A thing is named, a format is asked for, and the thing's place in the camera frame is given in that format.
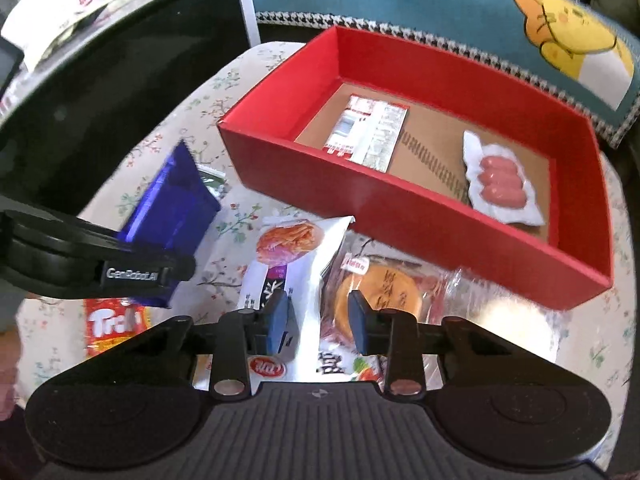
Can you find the white kimchi snack packet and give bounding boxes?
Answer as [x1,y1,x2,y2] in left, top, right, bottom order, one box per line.
[192,214,386,394]

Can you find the blue foil snack bag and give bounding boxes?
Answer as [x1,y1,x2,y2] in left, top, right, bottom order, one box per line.
[115,138,222,310]

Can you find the green white Naprons wafer packet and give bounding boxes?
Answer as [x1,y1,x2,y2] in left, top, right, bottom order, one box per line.
[196,164,229,200]

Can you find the sausage pack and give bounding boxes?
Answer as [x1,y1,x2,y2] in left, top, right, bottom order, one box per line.
[462,130,546,228]

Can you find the red white snack packet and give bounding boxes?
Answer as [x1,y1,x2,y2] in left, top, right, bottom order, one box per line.
[322,94,409,172]

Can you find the orange mooncake packet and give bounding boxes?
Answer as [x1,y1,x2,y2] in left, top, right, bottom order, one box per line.
[320,252,446,349]

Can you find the red cardboard box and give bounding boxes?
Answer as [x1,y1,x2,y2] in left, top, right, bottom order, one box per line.
[218,27,614,310]

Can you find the teal sofa cover with lion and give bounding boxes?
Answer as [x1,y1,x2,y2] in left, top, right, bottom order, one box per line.
[254,0,639,148]

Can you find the red Trolli candy bag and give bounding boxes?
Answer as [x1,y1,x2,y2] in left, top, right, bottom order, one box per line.
[84,298,151,358]

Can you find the white plastic bag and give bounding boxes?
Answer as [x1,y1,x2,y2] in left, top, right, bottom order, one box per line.
[1,0,107,72]

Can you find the black side table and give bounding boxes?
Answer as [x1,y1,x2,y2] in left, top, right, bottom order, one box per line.
[1,0,260,216]

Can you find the clear pastry packet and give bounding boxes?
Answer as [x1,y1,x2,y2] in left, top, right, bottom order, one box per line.
[426,269,568,362]

